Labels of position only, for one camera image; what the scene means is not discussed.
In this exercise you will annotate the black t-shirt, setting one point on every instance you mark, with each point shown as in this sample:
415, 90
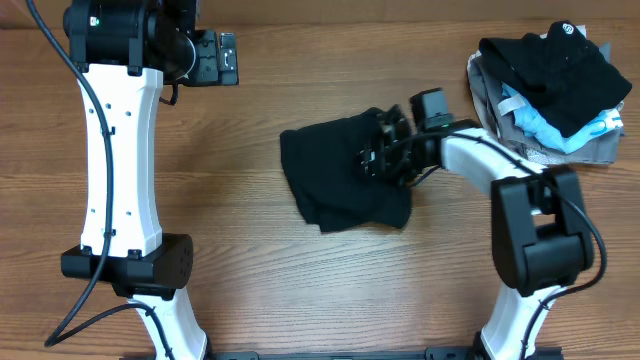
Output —
321, 167

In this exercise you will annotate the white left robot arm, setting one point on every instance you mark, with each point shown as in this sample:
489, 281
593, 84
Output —
126, 53

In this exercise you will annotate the light blue folded garment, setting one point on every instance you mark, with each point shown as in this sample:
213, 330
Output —
533, 124

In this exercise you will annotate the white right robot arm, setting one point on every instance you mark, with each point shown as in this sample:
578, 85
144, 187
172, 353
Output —
541, 238

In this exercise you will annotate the beige folded garment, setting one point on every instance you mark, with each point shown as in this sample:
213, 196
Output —
486, 93

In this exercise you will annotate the grey folded garment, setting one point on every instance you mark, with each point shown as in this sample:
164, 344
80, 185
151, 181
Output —
600, 151

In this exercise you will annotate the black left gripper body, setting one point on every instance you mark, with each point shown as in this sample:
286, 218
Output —
199, 63

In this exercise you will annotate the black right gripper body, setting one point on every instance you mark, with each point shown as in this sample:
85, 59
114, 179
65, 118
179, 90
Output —
400, 161

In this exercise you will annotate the black folded garment on pile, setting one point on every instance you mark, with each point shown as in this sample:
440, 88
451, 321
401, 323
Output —
564, 76

